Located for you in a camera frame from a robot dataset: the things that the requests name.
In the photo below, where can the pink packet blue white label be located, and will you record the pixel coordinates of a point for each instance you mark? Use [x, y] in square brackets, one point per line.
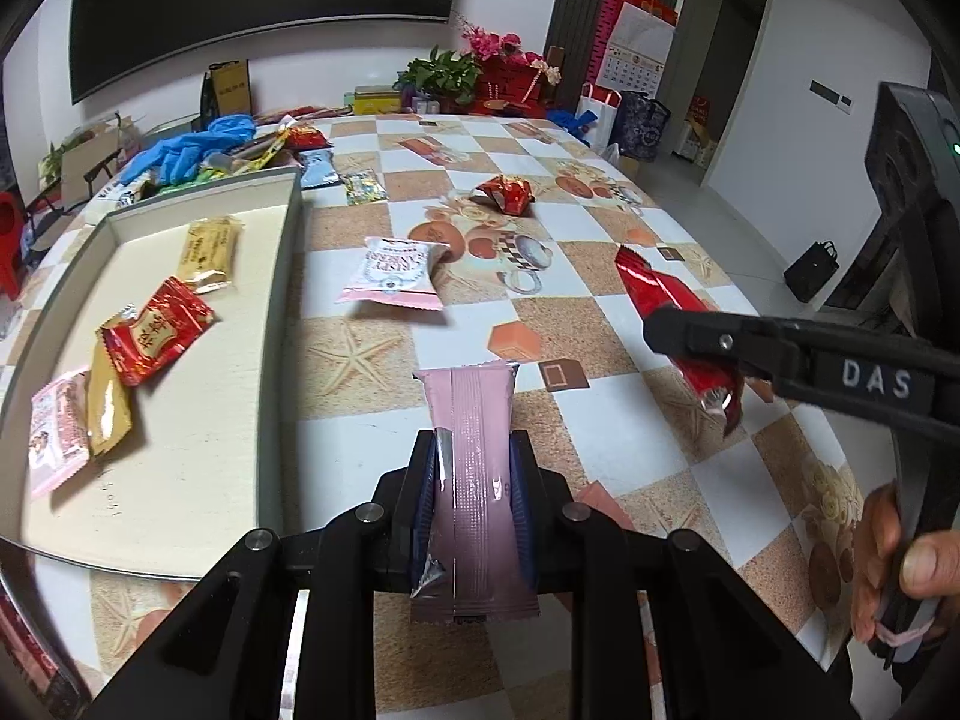
[394, 270]

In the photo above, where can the brown paper gift bag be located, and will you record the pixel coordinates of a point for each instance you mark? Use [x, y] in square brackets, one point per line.
[229, 90]

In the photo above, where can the black bag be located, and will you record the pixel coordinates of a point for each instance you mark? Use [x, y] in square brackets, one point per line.
[811, 274]

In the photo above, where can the long plain red packet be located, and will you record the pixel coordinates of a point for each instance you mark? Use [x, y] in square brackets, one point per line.
[660, 292]

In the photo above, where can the blue nitrile glove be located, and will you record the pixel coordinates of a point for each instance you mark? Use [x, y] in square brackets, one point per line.
[169, 157]
[229, 129]

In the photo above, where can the small red snack packet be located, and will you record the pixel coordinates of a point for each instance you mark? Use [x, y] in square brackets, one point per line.
[309, 137]

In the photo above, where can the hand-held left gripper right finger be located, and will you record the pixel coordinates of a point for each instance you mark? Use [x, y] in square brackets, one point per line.
[637, 615]

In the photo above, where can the pale yellow snack packet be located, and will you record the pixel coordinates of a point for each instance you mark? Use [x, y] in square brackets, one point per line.
[208, 251]

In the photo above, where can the dark blue patterned bag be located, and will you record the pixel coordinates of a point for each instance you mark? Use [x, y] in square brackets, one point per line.
[641, 124]

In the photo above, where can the mustard gold snack packet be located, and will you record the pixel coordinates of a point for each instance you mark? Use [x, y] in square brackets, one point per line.
[109, 412]

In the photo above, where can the large black wall screen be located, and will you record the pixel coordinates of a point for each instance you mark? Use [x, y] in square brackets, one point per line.
[262, 0]

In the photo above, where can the pink artificial flowers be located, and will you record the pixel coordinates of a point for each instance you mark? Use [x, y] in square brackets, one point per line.
[491, 41]

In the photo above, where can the red gift basket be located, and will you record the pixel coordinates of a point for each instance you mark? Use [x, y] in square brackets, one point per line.
[514, 82]

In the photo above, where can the beige folding chair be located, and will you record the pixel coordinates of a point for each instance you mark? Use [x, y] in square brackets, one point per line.
[90, 157]

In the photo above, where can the wall switch panel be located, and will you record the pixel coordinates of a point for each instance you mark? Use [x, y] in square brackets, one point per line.
[832, 95]

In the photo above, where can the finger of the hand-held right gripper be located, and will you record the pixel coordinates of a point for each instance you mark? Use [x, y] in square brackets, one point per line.
[697, 341]

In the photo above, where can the pink elastic band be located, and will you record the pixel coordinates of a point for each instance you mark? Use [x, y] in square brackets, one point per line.
[904, 636]

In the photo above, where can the yellow snack pouch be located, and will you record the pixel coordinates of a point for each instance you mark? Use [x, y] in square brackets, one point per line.
[266, 150]

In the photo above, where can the person's right hand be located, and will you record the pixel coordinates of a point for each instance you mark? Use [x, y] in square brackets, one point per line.
[874, 562]

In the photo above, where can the cream shallow cardboard box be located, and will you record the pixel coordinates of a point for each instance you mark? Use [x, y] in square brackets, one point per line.
[210, 450]

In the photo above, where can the green snack pouch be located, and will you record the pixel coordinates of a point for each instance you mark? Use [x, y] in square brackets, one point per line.
[225, 174]

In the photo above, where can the red plastic chair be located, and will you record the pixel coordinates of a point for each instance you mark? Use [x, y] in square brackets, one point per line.
[9, 240]

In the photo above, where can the green potted plant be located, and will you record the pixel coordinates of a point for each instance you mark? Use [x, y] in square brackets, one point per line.
[439, 79]

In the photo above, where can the wall calendar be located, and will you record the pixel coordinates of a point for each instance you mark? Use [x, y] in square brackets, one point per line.
[637, 52]

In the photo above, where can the yellow green tin box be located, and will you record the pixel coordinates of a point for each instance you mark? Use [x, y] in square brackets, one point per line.
[379, 101]

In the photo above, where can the light blue snack packet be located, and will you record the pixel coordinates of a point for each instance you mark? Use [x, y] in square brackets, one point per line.
[321, 169]

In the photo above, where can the white snack packet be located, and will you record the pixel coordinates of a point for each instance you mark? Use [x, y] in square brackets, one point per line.
[120, 193]

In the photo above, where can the flower print candy packet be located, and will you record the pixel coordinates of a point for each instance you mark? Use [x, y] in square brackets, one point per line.
[366, 187]

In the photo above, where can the white red shopping bag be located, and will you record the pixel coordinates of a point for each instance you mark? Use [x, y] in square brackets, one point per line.
[600, 116]

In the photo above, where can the plain pink snack packet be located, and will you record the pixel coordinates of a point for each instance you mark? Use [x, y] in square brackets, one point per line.
[480, 480]

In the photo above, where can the pink packet cookie picture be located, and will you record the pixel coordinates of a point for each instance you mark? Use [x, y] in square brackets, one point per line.
[56, 435]

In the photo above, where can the red packet gold label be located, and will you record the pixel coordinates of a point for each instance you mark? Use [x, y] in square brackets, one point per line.
[154, 334]

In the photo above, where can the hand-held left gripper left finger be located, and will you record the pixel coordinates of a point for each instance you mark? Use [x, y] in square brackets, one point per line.
[315, 615]

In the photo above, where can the small leafy plant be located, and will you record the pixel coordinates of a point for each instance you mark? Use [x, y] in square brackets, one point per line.
[60, 154]

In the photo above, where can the white cardboard box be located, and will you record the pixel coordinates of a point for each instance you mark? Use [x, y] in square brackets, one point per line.
[697, 142]

